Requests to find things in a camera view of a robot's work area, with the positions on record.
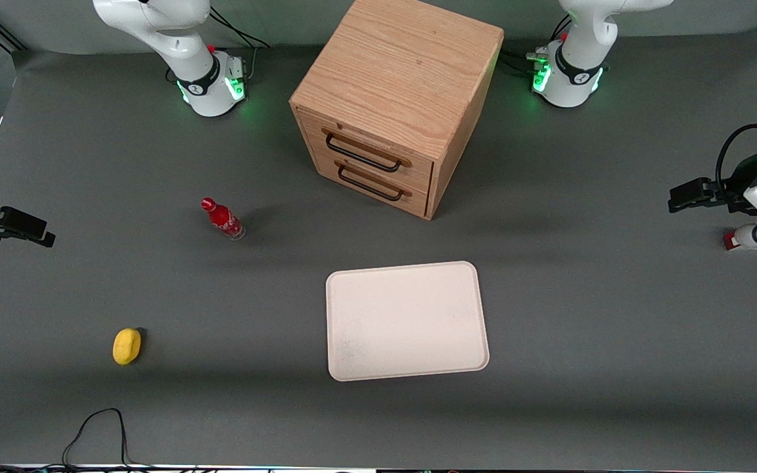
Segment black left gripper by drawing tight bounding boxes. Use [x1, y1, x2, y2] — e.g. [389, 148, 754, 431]
[668, 148, 757, 215]

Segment beige rectangular tray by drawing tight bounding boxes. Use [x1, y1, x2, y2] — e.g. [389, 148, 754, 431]
[325, 261, 490, 382]

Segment yellow lemon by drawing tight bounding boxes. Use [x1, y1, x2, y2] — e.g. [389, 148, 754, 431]
[112, 328, 143, 366]

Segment grey table mat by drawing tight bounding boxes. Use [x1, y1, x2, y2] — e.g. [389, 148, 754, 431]
[0, 23, 757, 470]

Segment red cola bottle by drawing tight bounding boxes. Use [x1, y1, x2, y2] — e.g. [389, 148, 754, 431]
[200, 196, 246, 241]

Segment light wooden drawer cabinet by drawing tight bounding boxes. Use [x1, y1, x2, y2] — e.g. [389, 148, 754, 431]
[289, 0, 505, 221]

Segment wooden drawer front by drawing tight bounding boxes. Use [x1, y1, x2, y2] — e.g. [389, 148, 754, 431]
[300, 110, 434, 194]
[313, 146, 429, 218]

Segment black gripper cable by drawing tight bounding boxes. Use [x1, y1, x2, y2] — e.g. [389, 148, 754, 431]
[715, 124, 757, 198]

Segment black looped cable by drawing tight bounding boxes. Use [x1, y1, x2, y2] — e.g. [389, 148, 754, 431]
[62, 408, 156, 471]

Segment aluminium frame rail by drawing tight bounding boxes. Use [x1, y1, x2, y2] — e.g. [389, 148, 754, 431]
[0, 8, 28, 53]

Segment black arm base cables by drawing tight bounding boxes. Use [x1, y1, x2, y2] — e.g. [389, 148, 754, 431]
[208, 8, 271, 81]
[502, 14, 573, 78]

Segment black drawer handle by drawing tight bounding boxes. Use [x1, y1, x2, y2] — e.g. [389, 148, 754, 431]
[325, 132, 404, 174]
[337, 164, 405, 202]

